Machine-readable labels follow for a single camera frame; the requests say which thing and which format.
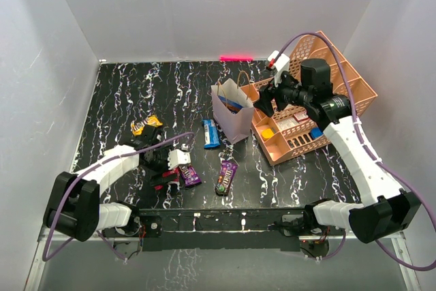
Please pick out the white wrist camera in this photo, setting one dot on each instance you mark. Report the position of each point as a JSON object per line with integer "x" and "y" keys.
{"x": 179, "y": 157}
{"x": 277, "y": 64}

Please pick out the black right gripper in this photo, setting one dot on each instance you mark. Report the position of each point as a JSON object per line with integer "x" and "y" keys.
{"x": 267, "y": 92}

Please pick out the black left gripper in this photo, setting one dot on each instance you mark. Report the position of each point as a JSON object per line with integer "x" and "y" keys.
{"x": 154, "y": 176}

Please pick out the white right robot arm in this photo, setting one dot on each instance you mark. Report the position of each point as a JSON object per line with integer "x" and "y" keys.
{"x": 385, "y": 207}

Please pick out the blue oreo snack pack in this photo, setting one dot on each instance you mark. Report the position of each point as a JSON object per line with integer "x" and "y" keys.
{"x": 211, "y": 137}

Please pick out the white instruction leaflet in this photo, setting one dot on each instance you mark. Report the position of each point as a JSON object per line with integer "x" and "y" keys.
{"x": 287, "y": 123}

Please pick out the yellow m&m's bag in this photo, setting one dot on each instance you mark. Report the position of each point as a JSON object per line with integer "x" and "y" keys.
{"x": 138, "y": 127}

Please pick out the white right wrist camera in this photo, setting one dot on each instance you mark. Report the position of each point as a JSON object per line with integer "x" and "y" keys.
{"x": 277, "y": 64}

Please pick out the pink tape marker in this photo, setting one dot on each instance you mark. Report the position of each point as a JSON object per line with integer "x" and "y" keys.
{"x": 231, "y": 58}

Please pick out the peach plastic desk organizer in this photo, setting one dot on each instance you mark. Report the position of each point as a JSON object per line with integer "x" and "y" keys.
{"x": 350, "y": 94}

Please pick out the blue burts chips bag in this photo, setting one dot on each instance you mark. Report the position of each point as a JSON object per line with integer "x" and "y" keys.
{"x": 233, "y": 107}

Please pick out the red himalaya snack packet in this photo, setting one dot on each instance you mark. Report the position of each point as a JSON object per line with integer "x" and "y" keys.
{"x": 166, "y": 178}

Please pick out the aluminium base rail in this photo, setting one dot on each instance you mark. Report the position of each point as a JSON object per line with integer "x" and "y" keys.
{"x": 212, "y": 260}

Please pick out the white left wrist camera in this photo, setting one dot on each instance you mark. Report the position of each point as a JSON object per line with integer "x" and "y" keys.
{"x": 179, "y": 157}

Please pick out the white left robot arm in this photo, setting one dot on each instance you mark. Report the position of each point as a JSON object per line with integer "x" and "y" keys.
{"x": 74, "y": 208}

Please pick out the purple m&m's bag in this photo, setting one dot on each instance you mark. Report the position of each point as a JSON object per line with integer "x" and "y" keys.
{"x": 226, "y": 176}
{"x": 190, "y": 176}

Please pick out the red white staples box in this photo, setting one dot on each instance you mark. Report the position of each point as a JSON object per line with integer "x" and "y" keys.
{"x": 301, "y": 116}

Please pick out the blue grey stamp block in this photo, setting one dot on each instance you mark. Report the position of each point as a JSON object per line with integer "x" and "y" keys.
{"x": 315, "y": 133}

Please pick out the lilac paper bag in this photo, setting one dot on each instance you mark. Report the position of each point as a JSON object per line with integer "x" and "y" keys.
{"x": 236, "y": 127}

